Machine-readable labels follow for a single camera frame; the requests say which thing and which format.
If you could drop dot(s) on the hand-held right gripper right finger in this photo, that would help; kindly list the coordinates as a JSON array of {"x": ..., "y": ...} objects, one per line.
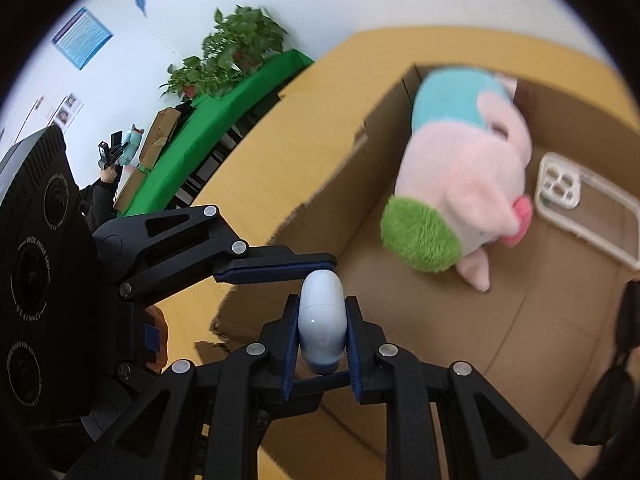
[{"x": 355, "y": 360}]

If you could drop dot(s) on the blue wall poster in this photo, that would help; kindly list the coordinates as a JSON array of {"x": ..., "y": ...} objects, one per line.
[{"x": 82, "y": 37}]

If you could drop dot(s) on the large potted plant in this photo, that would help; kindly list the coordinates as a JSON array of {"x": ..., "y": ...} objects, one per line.
[{"x": 247, "y": 35}]

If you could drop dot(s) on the small potted plant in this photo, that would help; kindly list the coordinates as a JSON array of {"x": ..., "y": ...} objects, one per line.
[{"x": 192, "y": 75}]

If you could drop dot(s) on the small teal plush toy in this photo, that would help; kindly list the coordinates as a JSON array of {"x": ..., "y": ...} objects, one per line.
[{"x": 134, "y": 145}]

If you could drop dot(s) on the white oval case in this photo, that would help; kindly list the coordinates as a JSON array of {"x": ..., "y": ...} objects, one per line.
[{"x": 322, "y": 325}]

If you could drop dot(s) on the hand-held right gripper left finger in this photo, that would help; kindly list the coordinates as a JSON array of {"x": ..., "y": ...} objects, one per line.
[{"x": 289, "y": 360}]

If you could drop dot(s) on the long cardboard box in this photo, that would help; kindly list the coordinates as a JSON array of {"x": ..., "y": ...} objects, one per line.
[{"x": 160, "y": 135}]

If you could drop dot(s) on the teal and pink plush toy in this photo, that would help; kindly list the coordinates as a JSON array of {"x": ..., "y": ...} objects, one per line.
[{"x": 460, "y": 170}]

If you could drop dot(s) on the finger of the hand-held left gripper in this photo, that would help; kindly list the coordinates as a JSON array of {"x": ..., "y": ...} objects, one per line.
[{"x": 270, "y": 272}]

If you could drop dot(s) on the wall photo sheet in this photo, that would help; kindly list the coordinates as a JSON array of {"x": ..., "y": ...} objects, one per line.
[{"x": 67, "y": 110}]

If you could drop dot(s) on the small cardboard box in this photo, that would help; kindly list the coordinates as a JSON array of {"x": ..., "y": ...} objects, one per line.
[{"x": 129, "y": 190}]

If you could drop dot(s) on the clear phone case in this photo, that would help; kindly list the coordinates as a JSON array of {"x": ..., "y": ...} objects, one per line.
[{"x": 560, "y": 185}]

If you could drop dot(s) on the black slatted frame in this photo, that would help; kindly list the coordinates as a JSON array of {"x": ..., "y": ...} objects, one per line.
[{"x": 215, "y": 165}]

